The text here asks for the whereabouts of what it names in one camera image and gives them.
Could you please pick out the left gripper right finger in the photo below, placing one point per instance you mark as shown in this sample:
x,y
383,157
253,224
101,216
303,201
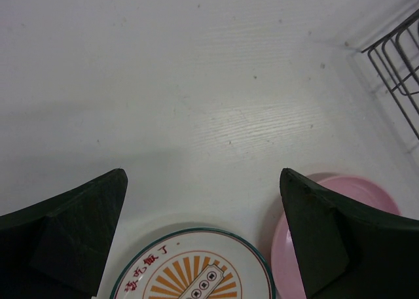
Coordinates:
x,y
345,248

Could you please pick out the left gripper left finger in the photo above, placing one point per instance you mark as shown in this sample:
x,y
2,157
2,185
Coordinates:
x,y
58,248

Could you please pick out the pink plastic plate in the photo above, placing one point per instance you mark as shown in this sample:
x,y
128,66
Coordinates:
x,y
285,269

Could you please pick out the white plate orange sunburst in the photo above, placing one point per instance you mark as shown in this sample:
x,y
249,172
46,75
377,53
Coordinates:
x,y
196,263

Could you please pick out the metal wire dish rack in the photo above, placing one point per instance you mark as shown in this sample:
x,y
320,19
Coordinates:
x,y
395,60

